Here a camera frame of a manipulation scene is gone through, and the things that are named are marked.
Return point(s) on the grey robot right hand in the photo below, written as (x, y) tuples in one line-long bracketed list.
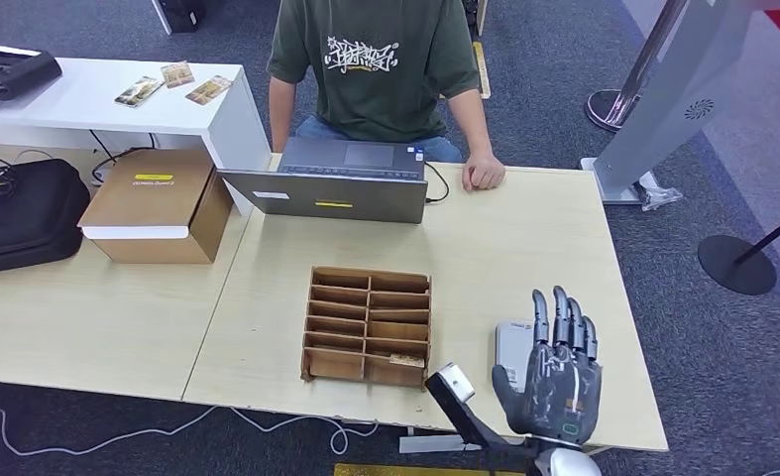
[(560, 394)]

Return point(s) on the person's left hand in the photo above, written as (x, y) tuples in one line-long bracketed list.
[(485, 172)]

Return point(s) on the tan printed room key card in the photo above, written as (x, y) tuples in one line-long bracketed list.
[(407, 360)]

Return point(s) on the brown slotted card organizer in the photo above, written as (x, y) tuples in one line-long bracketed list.
[(368, 310)]

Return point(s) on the person's right forearm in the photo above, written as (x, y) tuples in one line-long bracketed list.
[(283, 115)]

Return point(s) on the person's left forearm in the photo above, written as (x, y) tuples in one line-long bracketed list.
[(471, 125)]

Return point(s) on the grey card reader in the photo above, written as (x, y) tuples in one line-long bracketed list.
[(514, 348)]

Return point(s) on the person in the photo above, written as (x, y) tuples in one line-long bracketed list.
[(376, 98)]

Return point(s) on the small printed card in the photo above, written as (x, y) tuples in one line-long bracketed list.
[(177, 74)]

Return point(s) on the long printed card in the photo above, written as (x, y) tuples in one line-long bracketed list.
[(139, 91)]

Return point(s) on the yellow floor tape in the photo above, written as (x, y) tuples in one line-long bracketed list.
[(483, 75)]

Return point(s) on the white desk foot bar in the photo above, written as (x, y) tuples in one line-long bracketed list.
[(422, 444)]

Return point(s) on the grey open laptop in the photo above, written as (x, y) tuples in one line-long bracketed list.
[(337, 198)]

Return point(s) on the clear plastic bag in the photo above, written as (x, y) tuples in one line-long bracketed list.
[(659, 197)]

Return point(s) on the silver kiosk stand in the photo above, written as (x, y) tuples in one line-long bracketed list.
[(665, 105)]

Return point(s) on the brown cardboard box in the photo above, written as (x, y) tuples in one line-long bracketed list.
[(160, 197)]

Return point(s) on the black cabinet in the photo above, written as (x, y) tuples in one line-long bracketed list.
[(182, 16)]

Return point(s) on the white side table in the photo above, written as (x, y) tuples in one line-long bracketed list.
[(87, 112)]

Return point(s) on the black carrying case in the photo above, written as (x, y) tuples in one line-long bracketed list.
[(27, 217)]

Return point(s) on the black controller device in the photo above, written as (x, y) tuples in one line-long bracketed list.
[(14, 72)]

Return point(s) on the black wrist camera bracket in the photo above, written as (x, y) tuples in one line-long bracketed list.
[(462, 420)]

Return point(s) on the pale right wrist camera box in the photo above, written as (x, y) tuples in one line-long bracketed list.
[(457, 382)]

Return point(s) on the chrome stanchion post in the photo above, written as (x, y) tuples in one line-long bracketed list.
[(603, 110)]

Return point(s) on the black stanchion post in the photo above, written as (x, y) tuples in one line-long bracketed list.
[(735, 266)]

